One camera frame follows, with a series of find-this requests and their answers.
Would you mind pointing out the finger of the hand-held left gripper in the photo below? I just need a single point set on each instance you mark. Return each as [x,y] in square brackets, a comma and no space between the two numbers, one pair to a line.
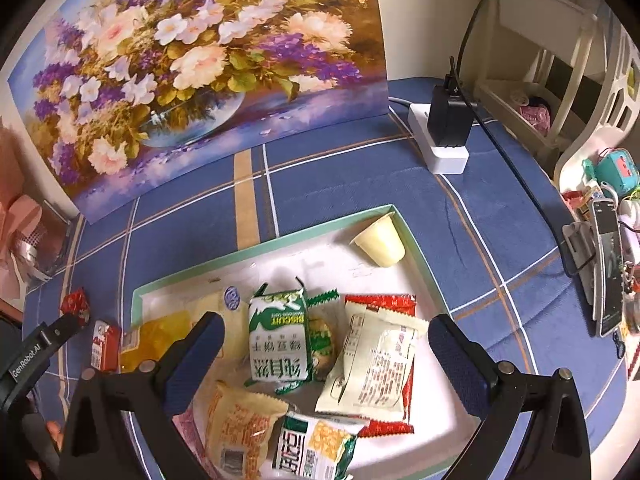
[35,360]

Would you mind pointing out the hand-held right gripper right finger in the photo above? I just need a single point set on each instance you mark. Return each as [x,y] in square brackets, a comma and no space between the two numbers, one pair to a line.
[457,365]

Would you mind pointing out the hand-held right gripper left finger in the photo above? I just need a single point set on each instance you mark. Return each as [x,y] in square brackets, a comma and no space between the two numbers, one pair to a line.
[192,360]

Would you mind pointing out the golden yellow snack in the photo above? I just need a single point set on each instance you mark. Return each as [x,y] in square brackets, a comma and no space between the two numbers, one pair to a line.
[150,340]

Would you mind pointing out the cream packet with blue label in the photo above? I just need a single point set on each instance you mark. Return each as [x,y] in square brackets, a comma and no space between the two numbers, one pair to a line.
[220,302]

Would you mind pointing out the crinkled red snack packet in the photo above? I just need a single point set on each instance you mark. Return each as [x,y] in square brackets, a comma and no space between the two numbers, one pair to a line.
[75,305]

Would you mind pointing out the red and white snack packet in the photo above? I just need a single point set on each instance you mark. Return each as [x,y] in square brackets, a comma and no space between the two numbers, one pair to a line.
[105,345]

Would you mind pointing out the tan cracker packet with barcode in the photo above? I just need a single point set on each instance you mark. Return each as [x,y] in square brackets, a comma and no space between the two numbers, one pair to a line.
[235,425]

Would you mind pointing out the green and white biscuit packet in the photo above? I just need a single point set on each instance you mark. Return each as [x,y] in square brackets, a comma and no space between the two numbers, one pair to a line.
[277,335]

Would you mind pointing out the small green zigzag-edged packet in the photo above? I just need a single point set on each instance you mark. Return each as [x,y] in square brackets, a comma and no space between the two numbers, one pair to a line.
[322,302]

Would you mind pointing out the peach jelly cup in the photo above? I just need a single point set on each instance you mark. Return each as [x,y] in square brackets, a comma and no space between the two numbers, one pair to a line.
[380,240]

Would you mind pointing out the green yellow walnut cake packet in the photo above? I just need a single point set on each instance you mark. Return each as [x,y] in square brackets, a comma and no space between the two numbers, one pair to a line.
[315,447]

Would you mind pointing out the white tray with teal rim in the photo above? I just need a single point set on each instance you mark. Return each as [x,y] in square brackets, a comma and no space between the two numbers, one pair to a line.
[310,260]

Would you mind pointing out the person's left hand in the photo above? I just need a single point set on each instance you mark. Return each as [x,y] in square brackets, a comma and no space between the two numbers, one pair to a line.
[55,435]

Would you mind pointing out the pink flower bouquet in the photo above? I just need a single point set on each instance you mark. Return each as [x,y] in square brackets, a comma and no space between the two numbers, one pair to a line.
[20,220]

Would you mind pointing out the grey phone stand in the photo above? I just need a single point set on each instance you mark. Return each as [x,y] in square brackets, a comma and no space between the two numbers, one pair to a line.
[580,250]

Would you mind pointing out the smartphone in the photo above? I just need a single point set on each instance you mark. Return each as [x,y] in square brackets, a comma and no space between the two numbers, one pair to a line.
[609,270]

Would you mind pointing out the white power strip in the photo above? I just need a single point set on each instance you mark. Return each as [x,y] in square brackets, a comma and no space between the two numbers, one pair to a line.
[447,160]

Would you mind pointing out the black charger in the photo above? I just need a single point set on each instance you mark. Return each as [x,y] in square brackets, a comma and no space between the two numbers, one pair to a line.
[450,115]

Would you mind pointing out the teal toy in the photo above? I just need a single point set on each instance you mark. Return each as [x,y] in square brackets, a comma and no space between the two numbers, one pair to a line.
[612,167]

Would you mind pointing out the flower painting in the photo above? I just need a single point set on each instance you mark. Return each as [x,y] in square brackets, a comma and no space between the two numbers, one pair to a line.
[200,60]

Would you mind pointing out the white shelf rack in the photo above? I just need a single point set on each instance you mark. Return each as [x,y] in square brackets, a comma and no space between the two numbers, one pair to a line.
[560,35]

